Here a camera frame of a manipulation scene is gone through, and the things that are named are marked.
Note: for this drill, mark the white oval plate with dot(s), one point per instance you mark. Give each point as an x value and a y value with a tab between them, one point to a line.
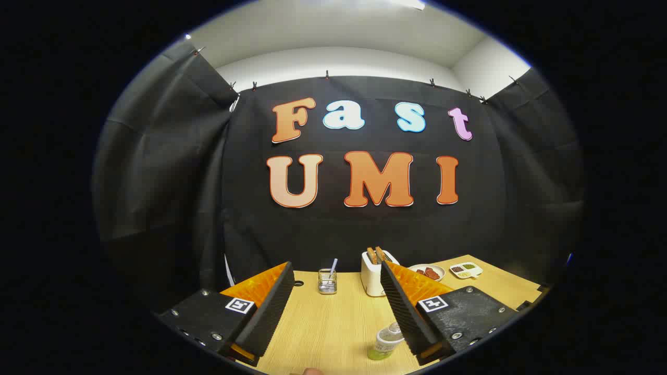
440	272

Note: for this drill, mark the black backdrop cloth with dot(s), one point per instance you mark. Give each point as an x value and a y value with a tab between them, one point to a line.
365	229

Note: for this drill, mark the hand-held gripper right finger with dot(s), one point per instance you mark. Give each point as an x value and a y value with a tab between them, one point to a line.
404	312

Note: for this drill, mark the white divided dish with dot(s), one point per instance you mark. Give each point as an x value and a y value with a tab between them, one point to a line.
466	270

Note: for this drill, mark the clear juice bottle white label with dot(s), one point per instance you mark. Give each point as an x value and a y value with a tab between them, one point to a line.
384	344

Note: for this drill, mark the small spoon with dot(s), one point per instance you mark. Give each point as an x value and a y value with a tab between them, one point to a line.
333	266

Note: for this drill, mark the white toaster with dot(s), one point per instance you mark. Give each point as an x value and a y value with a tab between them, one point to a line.
371	278

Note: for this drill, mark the toast slice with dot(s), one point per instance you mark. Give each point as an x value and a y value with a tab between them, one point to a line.
380	253
371	256

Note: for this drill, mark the red-brown food pieces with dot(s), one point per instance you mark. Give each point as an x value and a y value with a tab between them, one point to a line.
430	273

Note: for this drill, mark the ceiling light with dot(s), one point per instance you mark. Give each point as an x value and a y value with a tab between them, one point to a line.
409	3

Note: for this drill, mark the wooden table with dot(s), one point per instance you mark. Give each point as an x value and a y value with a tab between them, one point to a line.
323	323

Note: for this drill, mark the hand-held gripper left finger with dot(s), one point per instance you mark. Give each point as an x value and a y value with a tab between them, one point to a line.
268	312

